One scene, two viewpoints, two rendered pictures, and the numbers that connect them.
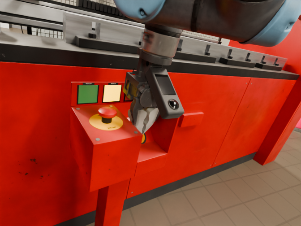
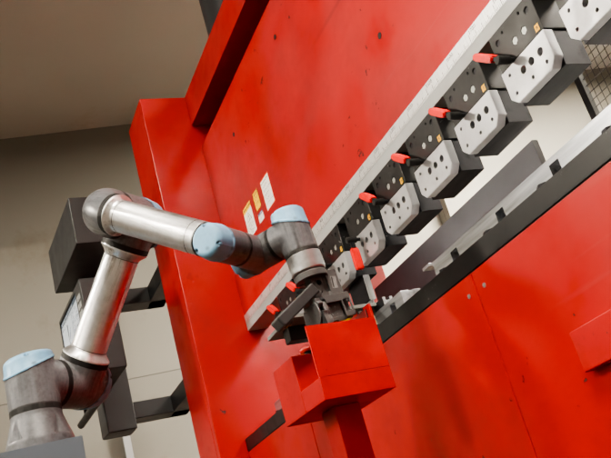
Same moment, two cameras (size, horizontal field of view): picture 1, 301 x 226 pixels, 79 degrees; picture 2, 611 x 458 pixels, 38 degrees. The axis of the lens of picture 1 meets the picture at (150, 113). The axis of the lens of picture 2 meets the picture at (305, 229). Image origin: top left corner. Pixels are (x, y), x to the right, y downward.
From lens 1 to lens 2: 1.96 m
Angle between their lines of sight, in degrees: 108
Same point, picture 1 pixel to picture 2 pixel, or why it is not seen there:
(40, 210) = not seen: outside the picture
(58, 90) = (409, 363)
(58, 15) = not seen: hidden behind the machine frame
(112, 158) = (285, 386)
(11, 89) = not seen: hidden behind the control
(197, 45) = (594, 134)
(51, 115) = (416, 402)
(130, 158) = (294, 386)
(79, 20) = (442, 262)
